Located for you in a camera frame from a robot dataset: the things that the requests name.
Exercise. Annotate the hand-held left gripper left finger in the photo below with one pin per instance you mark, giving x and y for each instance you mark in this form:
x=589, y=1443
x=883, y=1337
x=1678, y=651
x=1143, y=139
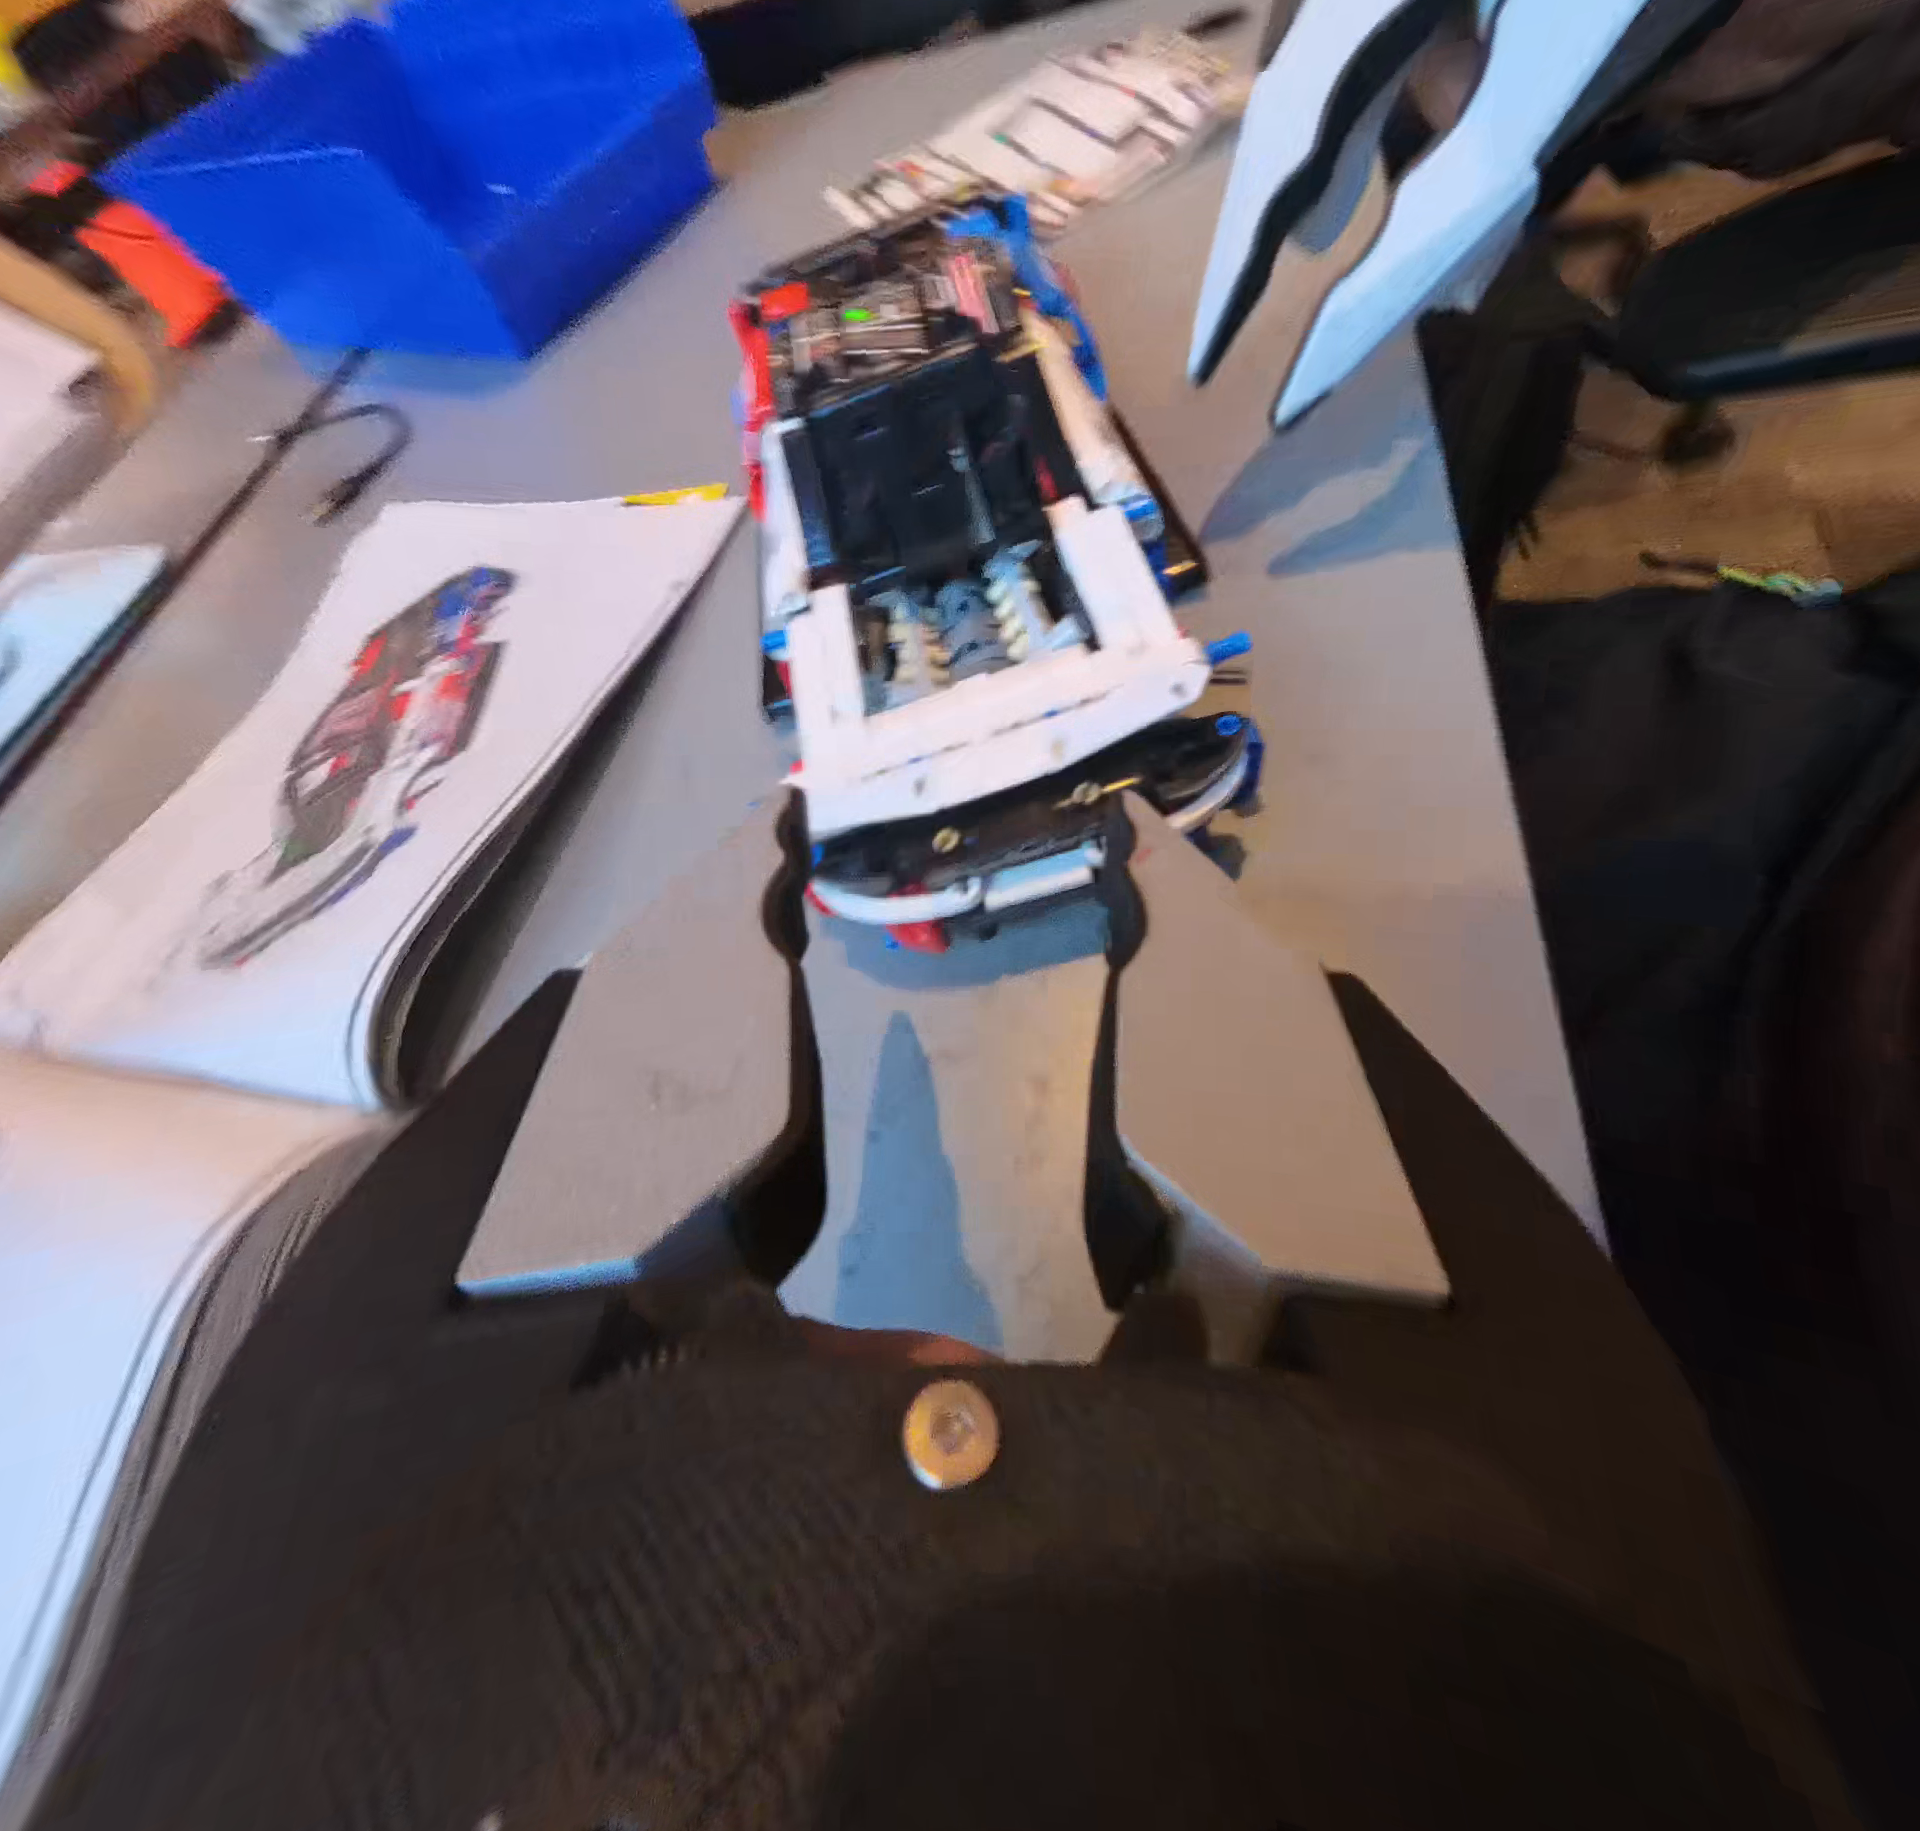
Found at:
x=661, y=1095

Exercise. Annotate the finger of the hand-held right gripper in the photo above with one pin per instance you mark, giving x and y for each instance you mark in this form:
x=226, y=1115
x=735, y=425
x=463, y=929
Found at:
x=1531, y=76
x=1321, y=61

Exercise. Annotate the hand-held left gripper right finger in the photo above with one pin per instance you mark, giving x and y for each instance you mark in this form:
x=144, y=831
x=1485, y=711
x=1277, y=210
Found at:
x=1261, y=1111

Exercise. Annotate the holographic sticker sheet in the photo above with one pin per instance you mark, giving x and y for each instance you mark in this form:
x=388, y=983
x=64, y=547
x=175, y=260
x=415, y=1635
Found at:
x=1081, y=120

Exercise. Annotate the blue connector pin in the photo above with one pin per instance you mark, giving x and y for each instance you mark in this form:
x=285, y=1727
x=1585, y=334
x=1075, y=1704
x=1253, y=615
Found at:
x=1227, y=647

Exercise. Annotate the toy brick race car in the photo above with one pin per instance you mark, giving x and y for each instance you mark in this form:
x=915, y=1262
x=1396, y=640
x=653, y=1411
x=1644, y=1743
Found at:
x=960, y=511

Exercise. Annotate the grey desk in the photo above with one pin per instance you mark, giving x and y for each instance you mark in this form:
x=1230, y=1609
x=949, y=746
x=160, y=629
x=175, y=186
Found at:
x=1351, y=736

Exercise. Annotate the black mesh office chair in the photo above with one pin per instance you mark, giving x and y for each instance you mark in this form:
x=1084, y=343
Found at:
x=1771, y=301

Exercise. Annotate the thick instruction booklet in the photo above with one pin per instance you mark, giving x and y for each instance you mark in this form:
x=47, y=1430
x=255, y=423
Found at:
x=450, y=750

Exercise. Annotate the black backpack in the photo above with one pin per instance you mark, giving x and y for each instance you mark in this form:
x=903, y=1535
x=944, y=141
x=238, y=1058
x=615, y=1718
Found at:
x=1696, y=810

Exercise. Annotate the blue storage bin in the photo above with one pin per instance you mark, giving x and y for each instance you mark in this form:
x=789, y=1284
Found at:
x=450, y=180

